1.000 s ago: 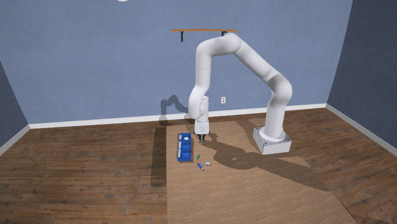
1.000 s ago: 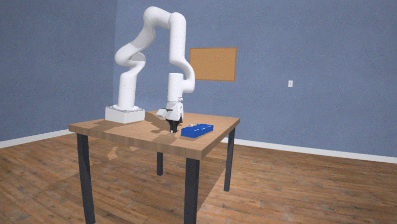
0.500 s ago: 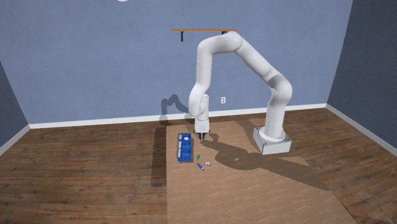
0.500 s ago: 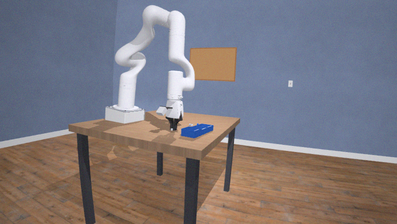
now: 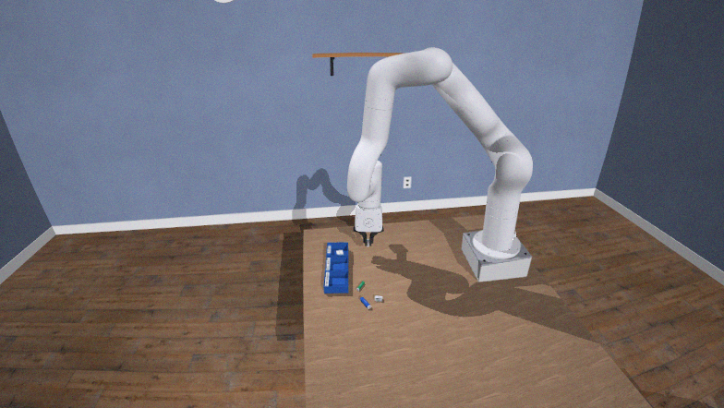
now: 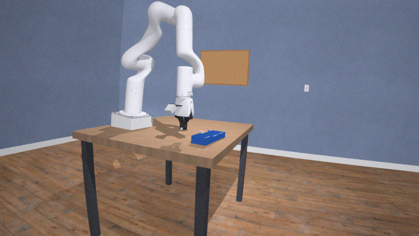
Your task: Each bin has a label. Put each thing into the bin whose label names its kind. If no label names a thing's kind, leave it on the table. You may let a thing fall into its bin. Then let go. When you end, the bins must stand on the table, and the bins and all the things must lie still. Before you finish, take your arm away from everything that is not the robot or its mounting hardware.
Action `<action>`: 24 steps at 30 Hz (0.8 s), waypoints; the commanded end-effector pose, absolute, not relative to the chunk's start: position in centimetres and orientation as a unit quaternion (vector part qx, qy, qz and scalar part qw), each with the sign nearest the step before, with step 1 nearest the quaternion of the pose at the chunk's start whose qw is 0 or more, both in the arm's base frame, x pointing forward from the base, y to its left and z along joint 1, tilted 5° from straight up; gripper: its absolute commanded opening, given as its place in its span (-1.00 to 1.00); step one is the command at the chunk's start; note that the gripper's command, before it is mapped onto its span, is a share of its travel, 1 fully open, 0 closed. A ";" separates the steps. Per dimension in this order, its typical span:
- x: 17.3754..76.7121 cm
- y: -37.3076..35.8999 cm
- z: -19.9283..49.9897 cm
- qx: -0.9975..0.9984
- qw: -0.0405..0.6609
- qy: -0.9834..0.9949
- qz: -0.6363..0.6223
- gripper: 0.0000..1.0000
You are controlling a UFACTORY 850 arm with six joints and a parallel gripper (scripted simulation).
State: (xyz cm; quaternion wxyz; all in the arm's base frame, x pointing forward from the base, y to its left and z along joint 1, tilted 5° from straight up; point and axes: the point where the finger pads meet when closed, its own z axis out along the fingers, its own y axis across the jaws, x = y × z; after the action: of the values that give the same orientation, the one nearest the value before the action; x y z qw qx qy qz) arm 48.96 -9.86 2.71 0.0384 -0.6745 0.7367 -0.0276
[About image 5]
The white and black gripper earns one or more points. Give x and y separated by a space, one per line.
368 220

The blue bin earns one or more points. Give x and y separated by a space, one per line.
338 273

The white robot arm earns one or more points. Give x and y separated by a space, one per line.
513 162

